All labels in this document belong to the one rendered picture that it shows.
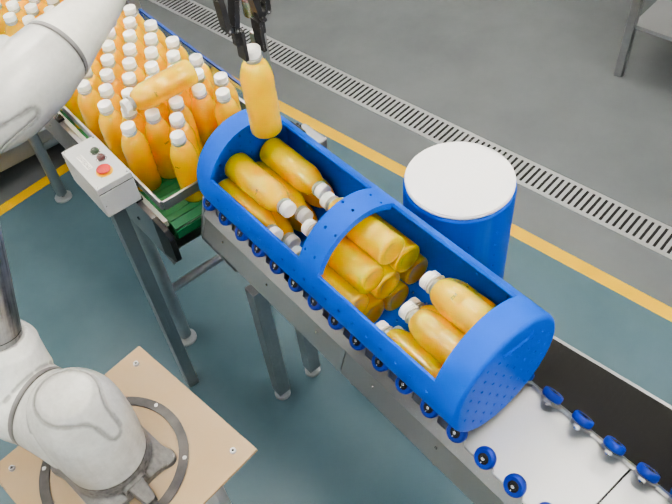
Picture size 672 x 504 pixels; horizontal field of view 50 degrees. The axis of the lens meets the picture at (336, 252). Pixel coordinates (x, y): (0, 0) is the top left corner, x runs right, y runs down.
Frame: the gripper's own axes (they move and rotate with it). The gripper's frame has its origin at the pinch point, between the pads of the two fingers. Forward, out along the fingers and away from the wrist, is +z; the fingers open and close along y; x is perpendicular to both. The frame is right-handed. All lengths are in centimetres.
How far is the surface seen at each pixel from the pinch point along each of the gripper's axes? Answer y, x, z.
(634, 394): 72, -77, 134
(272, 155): 1.5, 2.8, 34.7
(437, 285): -1, -56, 29
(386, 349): -15, -57, 36
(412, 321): -8, -57, 34
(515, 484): -12, -88, 51
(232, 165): -8.6, 5.0, 32.7
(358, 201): 0.4, -31.3, 25.0
